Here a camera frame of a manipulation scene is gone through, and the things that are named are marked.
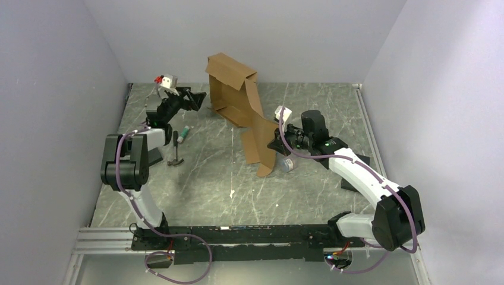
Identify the green white glue stick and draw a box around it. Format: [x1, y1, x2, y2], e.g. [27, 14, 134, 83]
[177, 125, 191, 144]

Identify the black handled claw hammer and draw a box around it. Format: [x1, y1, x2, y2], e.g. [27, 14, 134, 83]
[167, 131, 184, 166]

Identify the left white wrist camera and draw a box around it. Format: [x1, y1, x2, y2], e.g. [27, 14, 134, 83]
[154, 74, 179, 98]

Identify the black rectangular pad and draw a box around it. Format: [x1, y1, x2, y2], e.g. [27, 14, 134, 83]
[341, 154, 371, 193]
[148, 148, 163, 166]

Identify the left black rectangular pad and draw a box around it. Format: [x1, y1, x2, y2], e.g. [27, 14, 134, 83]
[148, 148, 163, 166]

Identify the right black rectangular pad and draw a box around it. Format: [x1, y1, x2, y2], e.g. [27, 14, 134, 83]
[341, 154, 371, 193]

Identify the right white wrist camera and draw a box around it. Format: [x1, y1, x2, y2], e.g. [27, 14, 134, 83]
[273, 105, 292, 124]

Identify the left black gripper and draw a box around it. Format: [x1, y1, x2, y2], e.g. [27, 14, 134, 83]
[162, 87, 206, 124]

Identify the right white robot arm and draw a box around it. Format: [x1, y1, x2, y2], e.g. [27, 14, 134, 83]
[268, 106, 426, 254]

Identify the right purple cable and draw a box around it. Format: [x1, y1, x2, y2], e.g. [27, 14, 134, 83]
[277, 106, 419, 276]

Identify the brown cardboard box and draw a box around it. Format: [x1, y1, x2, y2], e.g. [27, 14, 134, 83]
[205, 53, 278, 178]

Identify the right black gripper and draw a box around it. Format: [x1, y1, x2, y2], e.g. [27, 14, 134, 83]
[267, 121, 313, 157]

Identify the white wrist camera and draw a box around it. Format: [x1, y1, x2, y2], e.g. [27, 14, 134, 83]
[273, 105, 292, 124]
[154, 74, 179, 98]

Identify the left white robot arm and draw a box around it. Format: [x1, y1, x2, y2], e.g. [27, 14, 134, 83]
[100, 87, 207, 249]

